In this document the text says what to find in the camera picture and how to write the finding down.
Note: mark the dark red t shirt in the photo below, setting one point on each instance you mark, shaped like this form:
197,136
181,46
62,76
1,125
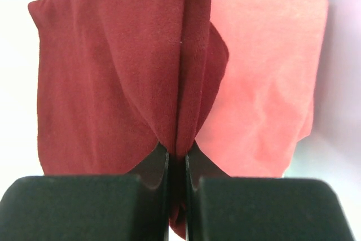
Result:
117,77

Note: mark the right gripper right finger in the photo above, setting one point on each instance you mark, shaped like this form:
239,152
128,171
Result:
220,207

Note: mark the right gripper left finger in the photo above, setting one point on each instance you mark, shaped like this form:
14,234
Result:
133,206

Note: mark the folded pink t shirt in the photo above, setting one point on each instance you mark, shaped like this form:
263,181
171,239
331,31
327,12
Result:
265,103

